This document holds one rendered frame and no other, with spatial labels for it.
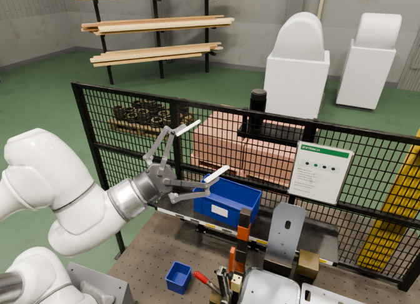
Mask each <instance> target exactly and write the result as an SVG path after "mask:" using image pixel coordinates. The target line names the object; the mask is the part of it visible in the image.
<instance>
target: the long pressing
mask: <svg viewBox="0 0 420 304"><path fill-rule="evenodd" d="M251 291H253V292H254V293H251ZM300 299H301V287H300V286H299V284H298V283H297V282H296V281H294V280H292V279H290V278H286V277H284V276H281V275H277V274H275V273H272V272H270V271H266V270H263V269H260V268H257V267H254V266H251V267H249V268H248V269H247V271H246V274H245V277H244V281H243V284H242V287H241V291H240V294H239V298H238V300H237V304H285V303H286V304H300Z"/></svg>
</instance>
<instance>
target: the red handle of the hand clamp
mask: <svg viewBox="0 0 420 304"><path fill-rule="evenodd" d="M194 276H195V277H196V278H197V279H198V280H199V281H201V282H202V283H203V284H205V285H207V286H208V287H209V288H210V289H212V290H213V291H215V292H216V293H217V294H218V295H220V296H221V292H220V289H219V288H218V287H217V286H216V285H215V284H213V283H212V282H211V281H209V280H208V279H207V278H206V277H205V276H204V275H202V274H201V273H200V272H198V271H195V272H194Z"/></svg>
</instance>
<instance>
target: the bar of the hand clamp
mask: <svg viewBox="0 0 420 304"><path fill-rule="evenodd" d="M214 273H216V275H217V279H218V283H219V289H220V292H221V298H222V300H226V301H227V302H228V295H229V297H230V298H231V292H230V287H229V281H228V279H229V280H230V281H231V280H232V279H233V276H234V273H233V271H230V272H229V273H228V272H227V270H226V267H224V266H220V267H219V269H217V270H215V271H214ZM227 294H228V295H227Z"/></svg>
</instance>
